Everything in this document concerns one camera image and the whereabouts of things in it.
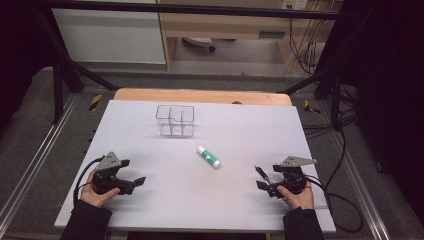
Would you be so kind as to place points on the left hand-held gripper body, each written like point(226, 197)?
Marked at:
point(107, 173)

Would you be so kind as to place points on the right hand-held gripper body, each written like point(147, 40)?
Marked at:
point(293, 176)

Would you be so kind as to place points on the black pen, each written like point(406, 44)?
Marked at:
point(262, 174)

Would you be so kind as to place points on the clear plastic organizer box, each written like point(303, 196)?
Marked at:
point(175, 120)

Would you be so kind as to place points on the white green glue stick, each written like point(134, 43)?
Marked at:
point(208, 156)

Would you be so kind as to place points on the person's right hand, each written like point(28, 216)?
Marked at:
point(300, 200)

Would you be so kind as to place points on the person's left hand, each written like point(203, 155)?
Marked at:
point(96, 197)

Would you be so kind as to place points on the white board sheet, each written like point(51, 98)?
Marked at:
point(186, 196)

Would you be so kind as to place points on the black metal stand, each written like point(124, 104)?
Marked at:
point(328, 83)
point(60, 73)

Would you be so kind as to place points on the wooden table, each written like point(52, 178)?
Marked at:
point(200, 96)

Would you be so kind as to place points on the black curtain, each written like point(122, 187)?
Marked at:
point(18, 50)
point(393, 100)

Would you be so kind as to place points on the white cabinet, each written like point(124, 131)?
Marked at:
point(110, 36)

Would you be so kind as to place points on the office chair base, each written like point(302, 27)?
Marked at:
point(199, 42)

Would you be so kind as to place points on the light wooden desk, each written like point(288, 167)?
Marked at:
point(230, 26)

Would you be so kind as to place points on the black metal crossbar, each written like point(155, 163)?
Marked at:
point(200, 9)

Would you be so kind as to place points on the aluminium floor rail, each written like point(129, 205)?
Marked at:
point(363, 193)
point(36, 156)

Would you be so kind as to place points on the white wall socket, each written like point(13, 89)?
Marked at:
point(295, 3)

